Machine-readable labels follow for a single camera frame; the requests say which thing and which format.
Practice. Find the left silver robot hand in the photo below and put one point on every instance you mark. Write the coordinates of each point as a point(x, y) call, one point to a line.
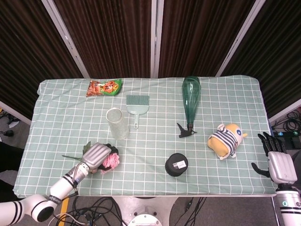
point(95, 156)

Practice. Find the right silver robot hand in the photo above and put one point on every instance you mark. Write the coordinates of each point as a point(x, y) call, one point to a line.
point(277, 162)

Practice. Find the pink artificial flower bouquet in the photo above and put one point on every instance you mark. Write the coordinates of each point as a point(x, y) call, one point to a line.
point(110, 160)

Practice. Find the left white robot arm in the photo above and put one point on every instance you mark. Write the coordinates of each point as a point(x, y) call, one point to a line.
point(47, 197)

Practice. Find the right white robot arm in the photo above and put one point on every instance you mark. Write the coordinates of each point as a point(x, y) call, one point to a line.
point(289, 204)

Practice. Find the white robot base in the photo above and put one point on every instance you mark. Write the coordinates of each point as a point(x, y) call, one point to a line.
point(145, 210)

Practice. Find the clear textured glass vase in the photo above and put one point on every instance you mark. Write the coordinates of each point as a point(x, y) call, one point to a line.
point(117, 127)

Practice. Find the yellow striped plush toy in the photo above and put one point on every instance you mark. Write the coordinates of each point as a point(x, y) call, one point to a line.
point(225, 141)

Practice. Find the green checkered tablecloth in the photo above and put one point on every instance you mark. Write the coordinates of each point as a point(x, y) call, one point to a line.
point(150, 141)

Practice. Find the light blue small brush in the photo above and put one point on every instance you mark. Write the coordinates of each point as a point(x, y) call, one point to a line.
point(137, 104)

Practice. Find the orange green snack bag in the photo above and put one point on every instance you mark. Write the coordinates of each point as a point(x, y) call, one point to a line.
point(104, 87)

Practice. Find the black mesh pen holder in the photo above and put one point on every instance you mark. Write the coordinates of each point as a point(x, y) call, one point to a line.
point(176, 164)

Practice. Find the green spray bottle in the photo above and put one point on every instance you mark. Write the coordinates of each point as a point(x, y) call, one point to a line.
point(191, 99)

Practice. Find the white metal screen frame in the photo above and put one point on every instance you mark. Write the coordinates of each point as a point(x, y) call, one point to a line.
point(155, 37)

